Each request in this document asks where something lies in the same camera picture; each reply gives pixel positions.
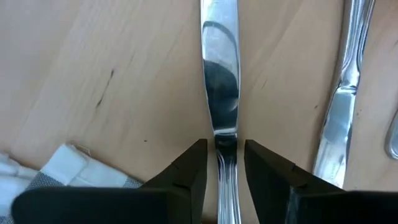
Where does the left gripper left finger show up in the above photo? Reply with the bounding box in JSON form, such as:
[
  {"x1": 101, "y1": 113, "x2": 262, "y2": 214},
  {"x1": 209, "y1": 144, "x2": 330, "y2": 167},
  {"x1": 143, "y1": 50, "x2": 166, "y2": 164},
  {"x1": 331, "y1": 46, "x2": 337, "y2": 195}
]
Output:
[{"x1": 11, "y1": 138, "x2": 208, "y2": 224}]

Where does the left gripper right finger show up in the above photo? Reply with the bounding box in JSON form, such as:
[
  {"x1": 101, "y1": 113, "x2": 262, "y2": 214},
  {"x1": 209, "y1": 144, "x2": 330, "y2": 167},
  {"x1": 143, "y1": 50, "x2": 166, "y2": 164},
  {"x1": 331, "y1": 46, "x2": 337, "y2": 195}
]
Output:
[{"x1": 244, "y1": 139, "x2": 398, "y2": 224}]

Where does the silver table knife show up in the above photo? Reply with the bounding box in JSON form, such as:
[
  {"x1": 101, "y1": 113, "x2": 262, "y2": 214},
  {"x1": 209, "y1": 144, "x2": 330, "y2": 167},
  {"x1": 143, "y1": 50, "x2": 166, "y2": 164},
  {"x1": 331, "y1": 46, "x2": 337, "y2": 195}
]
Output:
[
  {"x1": 312, "y1": 0, "x2": 377, "y2": 189},
  {"x1": 200, "y1": 0, "x2": 243, "y2": 224}
]

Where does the grey checked cloth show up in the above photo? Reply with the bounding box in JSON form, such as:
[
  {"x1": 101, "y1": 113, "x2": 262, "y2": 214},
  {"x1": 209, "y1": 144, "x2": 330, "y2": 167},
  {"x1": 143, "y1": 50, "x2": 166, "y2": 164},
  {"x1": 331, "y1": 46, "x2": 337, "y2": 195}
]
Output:
[{"x1": 0, "y1": 142, "x2": 144, "y2": 224}]

